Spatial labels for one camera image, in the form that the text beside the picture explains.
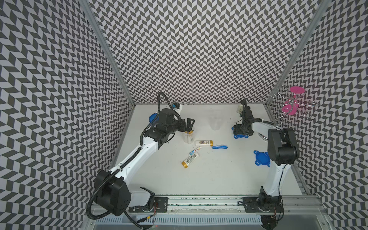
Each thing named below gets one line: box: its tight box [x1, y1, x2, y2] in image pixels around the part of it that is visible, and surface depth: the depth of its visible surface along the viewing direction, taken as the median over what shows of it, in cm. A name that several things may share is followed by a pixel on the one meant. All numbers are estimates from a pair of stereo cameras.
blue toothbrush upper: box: [211, 145, 229, 150], surface depth 96 cm
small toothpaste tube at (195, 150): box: [188, 146, 203, 156], surface depth 93 cm
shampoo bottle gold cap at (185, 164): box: [181, 152, 200, 169], surface depth 88 cm
